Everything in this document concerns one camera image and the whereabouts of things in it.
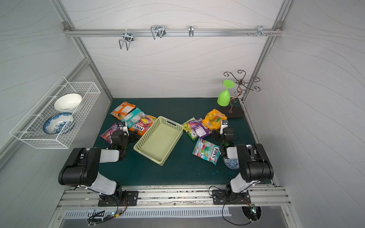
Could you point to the green Fox's spring tea bag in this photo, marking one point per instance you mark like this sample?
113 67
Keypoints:
189 130

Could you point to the pale green plastic basket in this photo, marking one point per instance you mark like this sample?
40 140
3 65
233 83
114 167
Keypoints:
159 140

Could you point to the white vent strip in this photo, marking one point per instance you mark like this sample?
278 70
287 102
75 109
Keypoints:
134 213

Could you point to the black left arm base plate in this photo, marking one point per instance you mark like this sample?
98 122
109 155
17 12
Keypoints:
130 198

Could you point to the yellow candy bag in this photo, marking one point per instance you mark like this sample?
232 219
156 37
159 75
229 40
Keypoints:
213 119

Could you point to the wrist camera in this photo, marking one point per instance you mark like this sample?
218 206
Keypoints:
123 127
224 124

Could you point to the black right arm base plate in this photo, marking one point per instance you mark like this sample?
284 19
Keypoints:
221 197

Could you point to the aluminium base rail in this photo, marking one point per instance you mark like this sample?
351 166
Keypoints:
176 196

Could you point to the green plastic wine glass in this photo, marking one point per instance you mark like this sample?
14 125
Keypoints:
225 96

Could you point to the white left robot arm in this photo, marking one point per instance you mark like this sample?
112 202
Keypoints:
81 169

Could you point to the blue white patterned bowl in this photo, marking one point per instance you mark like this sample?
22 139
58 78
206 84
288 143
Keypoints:
231 163

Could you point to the orange candy bag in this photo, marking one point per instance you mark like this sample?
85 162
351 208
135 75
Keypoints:
123 110

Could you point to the teal Fox's mint bag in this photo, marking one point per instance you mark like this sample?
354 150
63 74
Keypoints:
207 151

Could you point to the bronze wire glass stand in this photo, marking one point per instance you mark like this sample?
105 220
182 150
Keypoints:
233 110

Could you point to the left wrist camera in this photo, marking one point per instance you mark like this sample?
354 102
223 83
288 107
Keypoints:
123 127

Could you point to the orange pink Fox's fruits bag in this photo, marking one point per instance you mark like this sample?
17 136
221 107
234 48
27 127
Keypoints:
143 125

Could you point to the aluminium top rail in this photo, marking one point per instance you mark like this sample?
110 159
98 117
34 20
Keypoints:
198 32

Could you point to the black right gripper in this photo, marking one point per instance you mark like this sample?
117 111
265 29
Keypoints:
216 134

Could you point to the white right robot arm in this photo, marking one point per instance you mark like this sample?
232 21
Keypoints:
254 164

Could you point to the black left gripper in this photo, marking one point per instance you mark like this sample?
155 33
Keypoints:
132 135

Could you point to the teal candy bag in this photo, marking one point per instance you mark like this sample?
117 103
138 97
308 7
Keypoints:
133 117

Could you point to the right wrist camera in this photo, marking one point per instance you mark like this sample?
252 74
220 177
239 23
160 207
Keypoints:
224 124

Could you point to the pink purple candy bag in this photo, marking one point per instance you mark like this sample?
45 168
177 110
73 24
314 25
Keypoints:
108 133

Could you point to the blue white patterned plate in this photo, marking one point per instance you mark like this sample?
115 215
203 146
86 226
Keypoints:
59 123

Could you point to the round floor port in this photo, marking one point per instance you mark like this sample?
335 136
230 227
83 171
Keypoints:
253 213

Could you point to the white wire wall basket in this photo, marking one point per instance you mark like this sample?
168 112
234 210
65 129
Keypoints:
29 130

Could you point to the metal hook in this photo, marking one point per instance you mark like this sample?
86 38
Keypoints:
126 40
157 31
260 33
191 31

